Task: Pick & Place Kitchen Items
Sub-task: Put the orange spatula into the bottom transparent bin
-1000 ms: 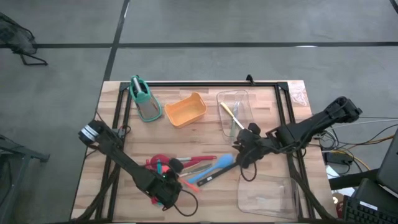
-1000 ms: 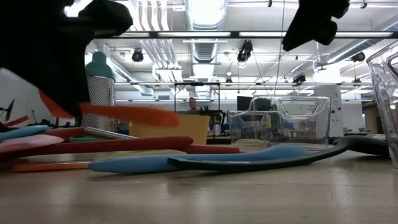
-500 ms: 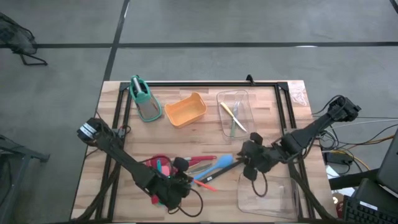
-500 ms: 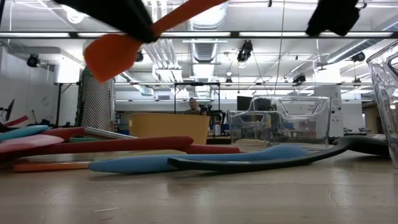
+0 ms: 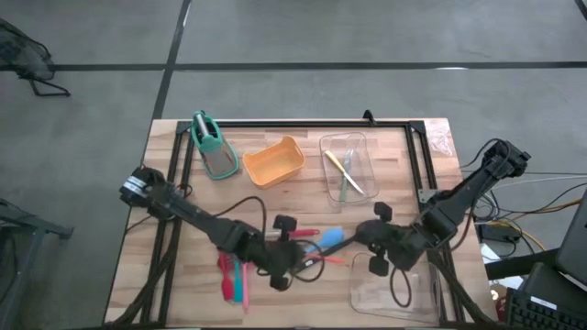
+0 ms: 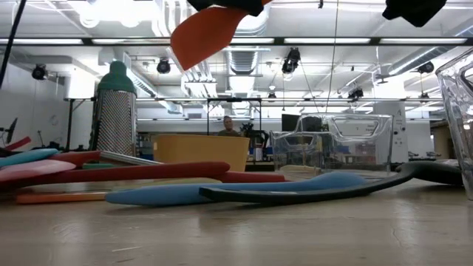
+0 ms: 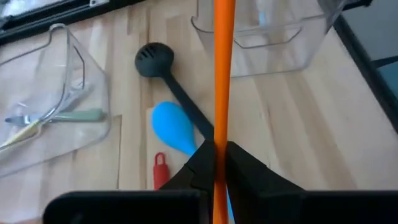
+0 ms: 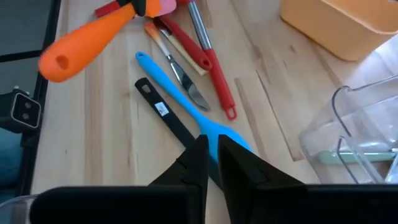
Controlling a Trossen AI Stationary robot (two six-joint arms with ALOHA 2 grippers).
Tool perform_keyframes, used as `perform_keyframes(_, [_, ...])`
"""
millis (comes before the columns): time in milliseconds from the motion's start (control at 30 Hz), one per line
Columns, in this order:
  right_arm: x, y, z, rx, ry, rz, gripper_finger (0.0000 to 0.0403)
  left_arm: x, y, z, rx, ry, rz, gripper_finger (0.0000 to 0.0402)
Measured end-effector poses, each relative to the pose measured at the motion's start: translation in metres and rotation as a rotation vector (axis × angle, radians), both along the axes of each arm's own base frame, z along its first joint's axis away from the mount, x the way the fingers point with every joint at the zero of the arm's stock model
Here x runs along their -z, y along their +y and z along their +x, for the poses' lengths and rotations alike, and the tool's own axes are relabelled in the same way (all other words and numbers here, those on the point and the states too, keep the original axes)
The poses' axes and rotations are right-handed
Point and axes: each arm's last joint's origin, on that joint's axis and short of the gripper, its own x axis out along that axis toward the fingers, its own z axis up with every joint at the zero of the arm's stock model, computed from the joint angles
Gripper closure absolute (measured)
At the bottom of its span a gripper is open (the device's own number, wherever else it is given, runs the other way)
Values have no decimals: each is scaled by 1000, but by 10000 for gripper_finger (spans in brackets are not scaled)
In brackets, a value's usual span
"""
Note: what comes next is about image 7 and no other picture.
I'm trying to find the blue silicone spoon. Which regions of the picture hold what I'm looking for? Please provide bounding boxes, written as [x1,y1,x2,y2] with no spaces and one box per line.
[151,100,234,220]

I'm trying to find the red handled steel tongs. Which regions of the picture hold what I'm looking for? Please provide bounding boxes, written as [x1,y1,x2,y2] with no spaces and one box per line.
[152,151,171,190]

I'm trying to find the yellow handled knife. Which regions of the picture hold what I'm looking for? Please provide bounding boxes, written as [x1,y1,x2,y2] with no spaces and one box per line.
[0,123,43,150]

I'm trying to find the crumpled clear plastic wrap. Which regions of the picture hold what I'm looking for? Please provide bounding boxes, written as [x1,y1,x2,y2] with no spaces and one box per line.
[0,0,68,18]

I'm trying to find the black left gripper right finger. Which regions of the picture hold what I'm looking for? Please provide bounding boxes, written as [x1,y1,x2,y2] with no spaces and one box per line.
[226,141,398,224]

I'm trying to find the clear plastic storage bin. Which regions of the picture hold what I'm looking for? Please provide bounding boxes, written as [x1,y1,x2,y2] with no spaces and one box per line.
[0,23,112,178]
[190,0,348,78]

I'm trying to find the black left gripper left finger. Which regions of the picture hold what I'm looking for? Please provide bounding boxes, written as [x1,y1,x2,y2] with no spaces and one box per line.
[42,139,216,224]

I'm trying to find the green handled knife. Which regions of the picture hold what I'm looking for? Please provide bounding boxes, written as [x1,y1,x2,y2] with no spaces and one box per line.
[4,108,106,127]

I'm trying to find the black slotted nylon spoon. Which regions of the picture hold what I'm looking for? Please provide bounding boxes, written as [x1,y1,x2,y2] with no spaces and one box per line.
[134,42,216,141]

